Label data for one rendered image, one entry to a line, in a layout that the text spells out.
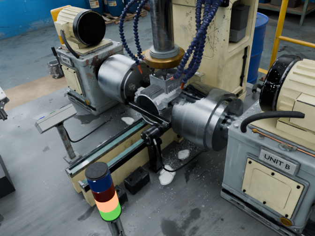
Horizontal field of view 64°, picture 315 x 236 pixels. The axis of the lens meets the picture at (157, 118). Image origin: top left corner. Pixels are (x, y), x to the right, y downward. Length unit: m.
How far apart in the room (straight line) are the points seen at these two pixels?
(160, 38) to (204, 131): 0.42
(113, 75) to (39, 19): 5.45
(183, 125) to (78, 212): 0.55
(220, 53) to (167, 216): 0.72
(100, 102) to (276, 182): 1.06
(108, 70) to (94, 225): 0.71
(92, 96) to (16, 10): 5.15
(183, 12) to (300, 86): 0.69
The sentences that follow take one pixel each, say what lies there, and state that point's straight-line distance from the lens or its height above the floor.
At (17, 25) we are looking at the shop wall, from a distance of 6.57.
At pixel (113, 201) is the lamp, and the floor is 1.11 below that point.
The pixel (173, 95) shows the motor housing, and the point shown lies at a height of 1.06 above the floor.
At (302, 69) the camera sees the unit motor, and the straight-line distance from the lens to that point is 0.79.
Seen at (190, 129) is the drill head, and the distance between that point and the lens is 0.98.
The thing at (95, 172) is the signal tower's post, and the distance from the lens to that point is 0.66.
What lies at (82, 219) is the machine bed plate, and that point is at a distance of 1.11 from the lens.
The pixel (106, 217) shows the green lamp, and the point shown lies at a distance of 0.78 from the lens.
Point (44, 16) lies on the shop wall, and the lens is 6.68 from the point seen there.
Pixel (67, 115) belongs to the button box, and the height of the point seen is 1.06.
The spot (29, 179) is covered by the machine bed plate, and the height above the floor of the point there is 0.80.
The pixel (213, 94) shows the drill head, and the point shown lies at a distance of 0.98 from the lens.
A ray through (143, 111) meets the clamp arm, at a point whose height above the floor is 1.02.
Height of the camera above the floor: 1.69
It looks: 37 degrees down
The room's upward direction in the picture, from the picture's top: 6 degrees counter-clockwise
